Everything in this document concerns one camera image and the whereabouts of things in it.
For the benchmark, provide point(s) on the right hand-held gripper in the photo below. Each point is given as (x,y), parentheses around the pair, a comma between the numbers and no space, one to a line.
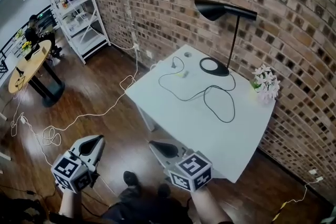
(191,170)

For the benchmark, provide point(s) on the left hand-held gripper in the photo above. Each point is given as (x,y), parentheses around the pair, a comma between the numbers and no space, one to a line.
(69,173)

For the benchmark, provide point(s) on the black desk lamp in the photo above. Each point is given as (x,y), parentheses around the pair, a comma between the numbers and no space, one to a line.
(212,9)

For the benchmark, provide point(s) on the person's right forearm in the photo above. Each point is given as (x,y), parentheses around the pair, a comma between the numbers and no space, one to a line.
(210,207)

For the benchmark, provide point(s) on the person's left forearm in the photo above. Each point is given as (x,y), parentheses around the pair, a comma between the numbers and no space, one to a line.
(69,203)

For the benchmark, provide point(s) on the small table lamp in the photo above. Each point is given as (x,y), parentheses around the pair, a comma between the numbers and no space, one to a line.
(19,73)

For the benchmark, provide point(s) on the person's right shoe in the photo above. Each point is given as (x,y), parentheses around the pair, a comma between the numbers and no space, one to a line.
(164,190)

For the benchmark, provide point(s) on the person's shoe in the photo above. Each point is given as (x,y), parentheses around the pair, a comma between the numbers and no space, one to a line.
(130,179)
(164,190)

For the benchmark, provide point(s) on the person's left shoe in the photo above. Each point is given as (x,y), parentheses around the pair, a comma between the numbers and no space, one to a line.
(130,179)

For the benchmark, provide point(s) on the person's legs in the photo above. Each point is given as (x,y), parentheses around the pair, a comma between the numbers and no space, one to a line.
(147,209)

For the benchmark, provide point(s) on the white floor power strip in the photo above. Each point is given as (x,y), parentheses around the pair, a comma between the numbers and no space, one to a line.
(22,119)

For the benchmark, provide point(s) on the round wooden table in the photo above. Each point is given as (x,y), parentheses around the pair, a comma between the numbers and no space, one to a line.
(34,68)

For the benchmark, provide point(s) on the wooden box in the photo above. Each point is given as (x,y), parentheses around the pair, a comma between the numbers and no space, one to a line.
(40,51)

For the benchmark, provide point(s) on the black box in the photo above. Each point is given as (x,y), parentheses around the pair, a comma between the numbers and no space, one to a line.
(32,53)

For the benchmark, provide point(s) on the black metal railing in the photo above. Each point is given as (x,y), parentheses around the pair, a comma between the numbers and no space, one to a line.
(4,70)

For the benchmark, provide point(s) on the white flowers in pot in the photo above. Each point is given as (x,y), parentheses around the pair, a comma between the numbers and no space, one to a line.
(266,84)

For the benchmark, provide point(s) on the yellow flowers pot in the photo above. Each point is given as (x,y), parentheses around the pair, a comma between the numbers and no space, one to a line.
(26,46)

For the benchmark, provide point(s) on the white metal shelf rack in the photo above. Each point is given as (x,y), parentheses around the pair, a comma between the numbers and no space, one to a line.
(78,21)

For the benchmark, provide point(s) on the white blank wall plate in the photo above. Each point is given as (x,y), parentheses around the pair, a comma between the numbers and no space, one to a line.
(149,54)

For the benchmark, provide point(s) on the white wall plug adapter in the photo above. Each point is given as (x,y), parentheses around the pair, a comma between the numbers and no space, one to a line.
(136,47)

